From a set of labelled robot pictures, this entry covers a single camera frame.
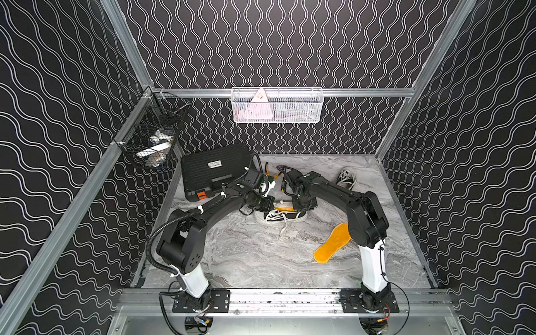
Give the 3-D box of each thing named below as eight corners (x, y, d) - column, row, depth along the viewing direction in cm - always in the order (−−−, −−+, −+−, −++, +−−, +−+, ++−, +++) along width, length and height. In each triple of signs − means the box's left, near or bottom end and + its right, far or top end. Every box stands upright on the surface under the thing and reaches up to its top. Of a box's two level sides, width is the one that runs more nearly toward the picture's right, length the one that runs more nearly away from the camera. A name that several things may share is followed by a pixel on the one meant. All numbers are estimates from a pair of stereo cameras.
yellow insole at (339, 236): (321, 266, 84) (322, 264, 83) (307, 251, 88) (308, 249, 87) (355, 234, 93) (356, 233, 91) (341, 222, 97) (342, 220, 95)
